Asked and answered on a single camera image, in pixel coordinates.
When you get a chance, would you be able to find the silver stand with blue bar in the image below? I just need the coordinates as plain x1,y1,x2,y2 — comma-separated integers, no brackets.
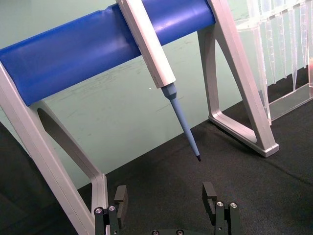
0,0,280,235

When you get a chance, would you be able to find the white pipette with blue shaft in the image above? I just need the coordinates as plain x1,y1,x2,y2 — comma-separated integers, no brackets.
115,0,202,163

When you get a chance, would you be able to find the pale green wall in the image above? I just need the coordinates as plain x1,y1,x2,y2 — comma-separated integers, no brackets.
0,0,313,191

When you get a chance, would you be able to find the black table cloth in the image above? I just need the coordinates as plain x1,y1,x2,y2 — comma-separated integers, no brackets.
0,71,313,235

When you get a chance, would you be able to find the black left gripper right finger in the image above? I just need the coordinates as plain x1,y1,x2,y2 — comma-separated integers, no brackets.
201,182,242,235

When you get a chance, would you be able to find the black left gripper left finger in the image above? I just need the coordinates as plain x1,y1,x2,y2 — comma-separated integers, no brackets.
94,185,128,235

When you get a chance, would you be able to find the clear plastic tip rack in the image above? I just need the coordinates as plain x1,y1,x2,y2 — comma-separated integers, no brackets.
234,0,313,126

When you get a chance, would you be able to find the clear pipette tip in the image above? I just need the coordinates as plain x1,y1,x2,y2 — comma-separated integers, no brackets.
288,9,300,92
265,19,277,87
280,12,290,79
299,4,310,69

